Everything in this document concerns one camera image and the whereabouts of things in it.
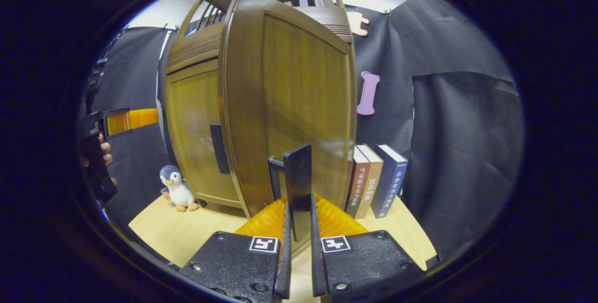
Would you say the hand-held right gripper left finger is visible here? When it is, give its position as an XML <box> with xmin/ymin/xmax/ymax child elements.
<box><xmin>179</xmin><ymin>197</ymin><xmax>293</xmax><ymax>303</ymax></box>

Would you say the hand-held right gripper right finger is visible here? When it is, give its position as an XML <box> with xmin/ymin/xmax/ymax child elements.
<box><xmin>310</xmin><ymin>194</ymin><xmax>426</xmax><ymax>303</ymax></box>

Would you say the wooden shoe cabinet door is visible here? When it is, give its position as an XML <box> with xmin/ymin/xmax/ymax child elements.
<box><xmin>219</xmin><ymin>0</ymin><xmax>358</xmax><ymax>258</ymax></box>
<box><xmin>164</xmin><ymin>59</ymin><xmax>244</xmax><ymax>210</ymax></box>

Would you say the wooden double-door shoe cabinet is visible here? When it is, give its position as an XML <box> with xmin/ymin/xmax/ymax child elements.
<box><xmin>164</xmin><ymin>0</ymin><xmax>356</xmax><ymax>211</ymax></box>

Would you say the tan hardcover book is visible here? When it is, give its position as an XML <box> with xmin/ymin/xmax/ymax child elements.
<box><xmin>355</xmin><ymin>144</ymin><xmax>384</xmax><ymax>220</ymax></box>

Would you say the brown hardcover book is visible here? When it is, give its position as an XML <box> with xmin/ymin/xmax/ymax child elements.
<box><xmin>345</xmin><ymin>146</ymin><xmax>371</xmax><ymax>220</ymax></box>

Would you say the blue hardcover book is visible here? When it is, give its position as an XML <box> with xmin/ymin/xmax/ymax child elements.
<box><xmin>371</xmin><ymin>144</ymin><xmax>409</xmax><ymax>220</ymax></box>

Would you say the penguin plush toy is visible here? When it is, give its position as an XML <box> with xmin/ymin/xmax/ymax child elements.
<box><xmin>159</xmin><ymin>165</ymin><xmax>199</xmax><ymax>213</ymax></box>

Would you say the black backdrop cloth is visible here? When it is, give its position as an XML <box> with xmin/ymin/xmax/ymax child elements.
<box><xmin>79</xmin><ymin>0</ymin><xmax>525</xmax><ymax>260</ymax></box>

